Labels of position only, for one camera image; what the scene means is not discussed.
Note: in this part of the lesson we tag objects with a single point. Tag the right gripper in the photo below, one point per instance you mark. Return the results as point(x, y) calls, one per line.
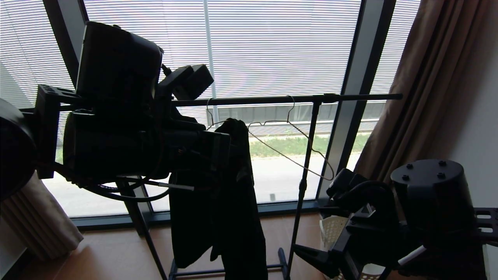
point(369, 241)

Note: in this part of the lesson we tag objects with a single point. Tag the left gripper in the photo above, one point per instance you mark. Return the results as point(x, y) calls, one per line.
point(194, 151)

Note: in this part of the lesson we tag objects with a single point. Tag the pink clothes hanger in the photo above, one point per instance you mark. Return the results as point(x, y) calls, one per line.
point(288, 116)
point(208, 112)

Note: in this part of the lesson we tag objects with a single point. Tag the black garment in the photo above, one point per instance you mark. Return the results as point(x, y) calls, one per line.
point(233, 217)

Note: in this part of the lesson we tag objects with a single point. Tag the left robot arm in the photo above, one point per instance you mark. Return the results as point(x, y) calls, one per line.
point(116, 58)

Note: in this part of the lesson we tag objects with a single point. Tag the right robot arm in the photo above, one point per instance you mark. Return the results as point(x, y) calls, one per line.
point(432, 194)

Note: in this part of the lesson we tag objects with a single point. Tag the white laundry basket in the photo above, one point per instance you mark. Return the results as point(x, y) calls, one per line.
point(330, 229)

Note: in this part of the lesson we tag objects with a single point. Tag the black clothes rack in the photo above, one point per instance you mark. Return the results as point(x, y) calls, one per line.
point(272, 100)

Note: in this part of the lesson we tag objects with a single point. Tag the brown curtain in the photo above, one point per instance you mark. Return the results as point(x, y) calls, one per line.
point(39, 221)
point(428, 77)

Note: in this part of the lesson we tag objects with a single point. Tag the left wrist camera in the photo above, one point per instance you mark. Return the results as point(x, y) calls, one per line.
point(186, 81)

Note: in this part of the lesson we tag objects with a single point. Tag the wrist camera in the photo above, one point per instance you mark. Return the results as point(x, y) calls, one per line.
point(186, 81)
point(346, 184)

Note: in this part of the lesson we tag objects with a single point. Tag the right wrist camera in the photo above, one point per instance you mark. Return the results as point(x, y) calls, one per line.
point(346, 184)

